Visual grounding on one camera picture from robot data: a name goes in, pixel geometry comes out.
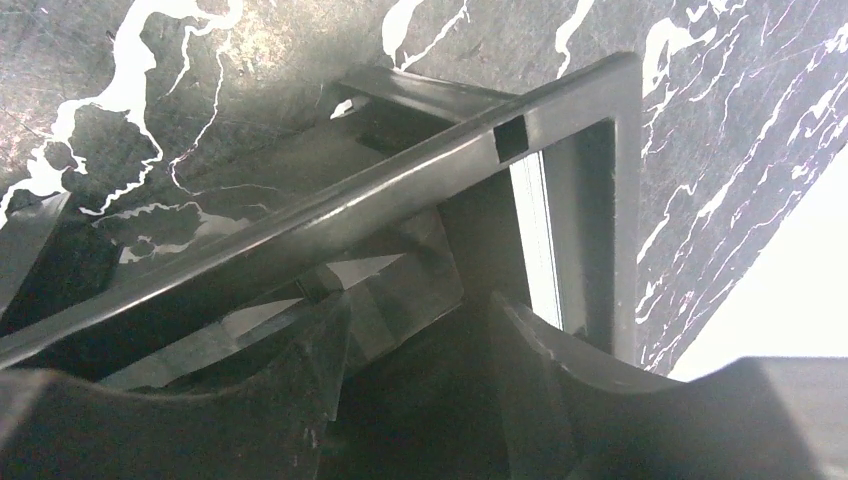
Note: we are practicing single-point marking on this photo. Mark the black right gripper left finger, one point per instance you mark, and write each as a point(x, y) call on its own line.
point(266, 422)

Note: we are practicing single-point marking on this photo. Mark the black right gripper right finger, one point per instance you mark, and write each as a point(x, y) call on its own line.
point(571, 411)

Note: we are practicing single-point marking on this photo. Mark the black plastic box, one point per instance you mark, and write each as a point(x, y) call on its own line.
point(444, 144)

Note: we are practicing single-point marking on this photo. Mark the white cards stack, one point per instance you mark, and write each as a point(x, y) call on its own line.
point(533, 213)

